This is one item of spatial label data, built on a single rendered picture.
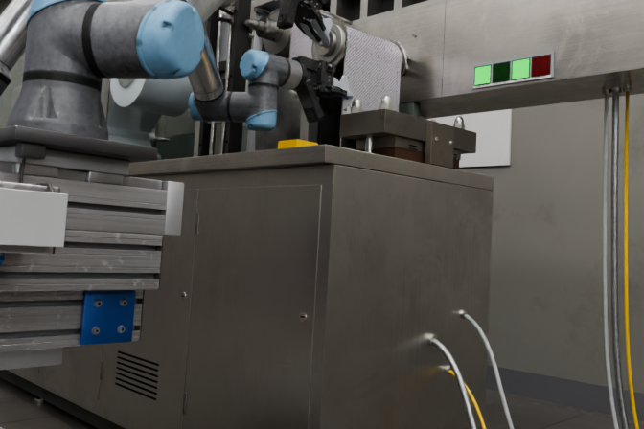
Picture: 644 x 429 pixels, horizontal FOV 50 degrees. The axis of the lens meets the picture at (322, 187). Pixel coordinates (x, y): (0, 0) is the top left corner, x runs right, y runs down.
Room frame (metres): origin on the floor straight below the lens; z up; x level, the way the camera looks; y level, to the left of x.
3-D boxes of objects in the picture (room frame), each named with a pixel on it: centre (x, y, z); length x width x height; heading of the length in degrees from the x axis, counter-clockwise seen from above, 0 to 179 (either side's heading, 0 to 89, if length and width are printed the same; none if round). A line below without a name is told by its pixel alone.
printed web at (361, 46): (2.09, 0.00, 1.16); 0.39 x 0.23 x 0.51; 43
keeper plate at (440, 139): (1.83, -0.31, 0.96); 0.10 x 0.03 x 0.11; 133
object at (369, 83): (1.95, -0.13, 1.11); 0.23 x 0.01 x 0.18; 133
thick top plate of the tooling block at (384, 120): (1.88, -0.24, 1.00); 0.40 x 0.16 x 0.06; 133
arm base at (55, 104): (1.06, 0.42, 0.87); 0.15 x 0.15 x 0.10
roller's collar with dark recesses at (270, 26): (2.07, 0.19, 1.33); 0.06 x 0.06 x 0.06; 43
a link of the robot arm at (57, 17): (1.06, 0.41, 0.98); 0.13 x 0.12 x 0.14; 79
